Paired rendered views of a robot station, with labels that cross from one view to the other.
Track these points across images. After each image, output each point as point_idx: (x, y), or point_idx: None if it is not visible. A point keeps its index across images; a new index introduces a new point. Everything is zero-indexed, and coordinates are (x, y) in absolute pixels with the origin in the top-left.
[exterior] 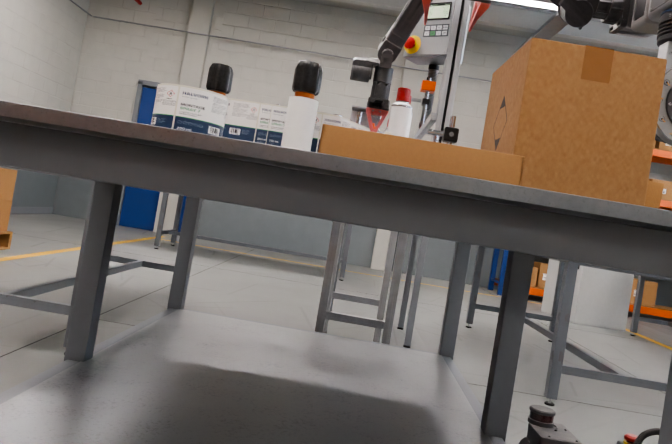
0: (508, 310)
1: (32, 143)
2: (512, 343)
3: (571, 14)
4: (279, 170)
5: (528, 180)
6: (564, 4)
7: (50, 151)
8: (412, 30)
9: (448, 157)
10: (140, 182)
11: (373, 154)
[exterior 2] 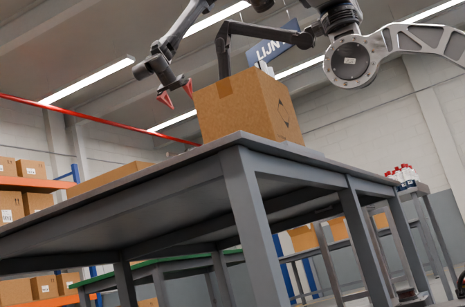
0: (353, 234)
1: None
2: (366, 254)
3: (300, 43)
4: (59, 216)
5: None
6: (293, 41)
7: None
8: None
9: (109, 177)
10: (19, 247)
11: (85, 191)
